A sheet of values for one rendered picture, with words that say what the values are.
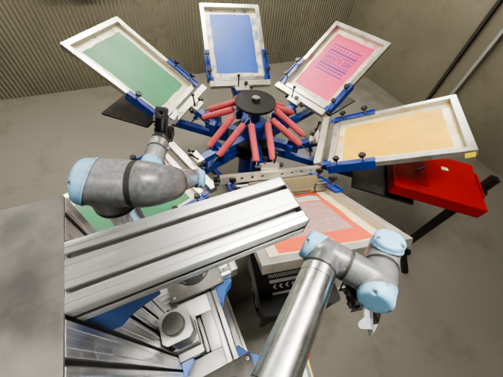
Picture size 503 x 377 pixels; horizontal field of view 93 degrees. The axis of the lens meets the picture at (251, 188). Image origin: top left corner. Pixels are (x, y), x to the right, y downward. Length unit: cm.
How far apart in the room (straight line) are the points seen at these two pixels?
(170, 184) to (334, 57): 229
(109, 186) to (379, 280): 62
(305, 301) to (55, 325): 37
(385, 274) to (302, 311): 21
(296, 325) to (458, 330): 270
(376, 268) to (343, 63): 221
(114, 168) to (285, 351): 50
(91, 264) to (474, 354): 305
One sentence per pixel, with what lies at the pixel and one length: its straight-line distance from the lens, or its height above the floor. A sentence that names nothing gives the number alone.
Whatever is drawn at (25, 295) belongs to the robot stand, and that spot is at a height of 203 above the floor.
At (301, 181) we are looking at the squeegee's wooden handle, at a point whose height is 129.
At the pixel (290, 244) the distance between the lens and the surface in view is 98.
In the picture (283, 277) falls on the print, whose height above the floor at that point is 95.
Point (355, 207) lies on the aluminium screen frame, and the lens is 127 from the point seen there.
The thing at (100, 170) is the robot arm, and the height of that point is 190.
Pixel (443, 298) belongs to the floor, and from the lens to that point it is 316.
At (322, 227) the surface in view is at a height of 141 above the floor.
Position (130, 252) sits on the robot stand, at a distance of 35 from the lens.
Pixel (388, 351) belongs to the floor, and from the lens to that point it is 269.
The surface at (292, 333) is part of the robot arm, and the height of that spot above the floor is 186.
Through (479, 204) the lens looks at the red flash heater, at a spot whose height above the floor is 111.
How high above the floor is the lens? 233
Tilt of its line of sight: 52 degrees down
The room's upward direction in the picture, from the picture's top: 8 degrees clockwise
